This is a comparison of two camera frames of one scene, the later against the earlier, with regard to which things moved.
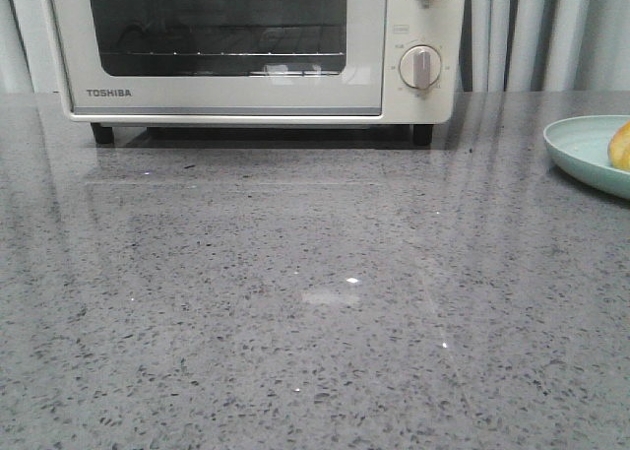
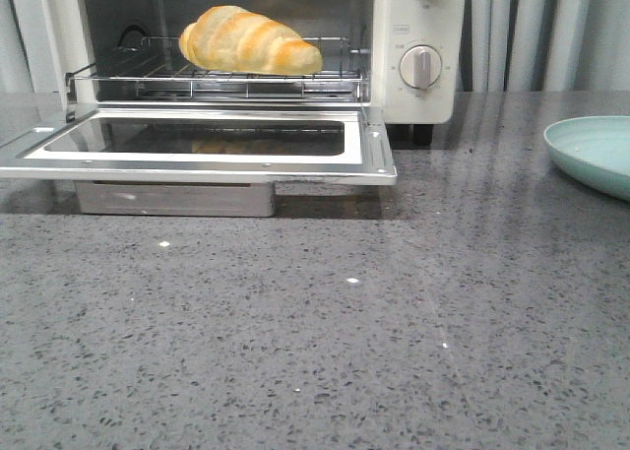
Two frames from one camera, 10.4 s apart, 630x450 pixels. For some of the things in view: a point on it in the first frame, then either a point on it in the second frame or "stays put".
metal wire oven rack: [223, 40] → [158, 69]
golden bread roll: [619, 149] → [230, 39]
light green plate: [581, 145] stays put
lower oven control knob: [419, 66] stays put
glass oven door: [222, 46] → [318, 144]
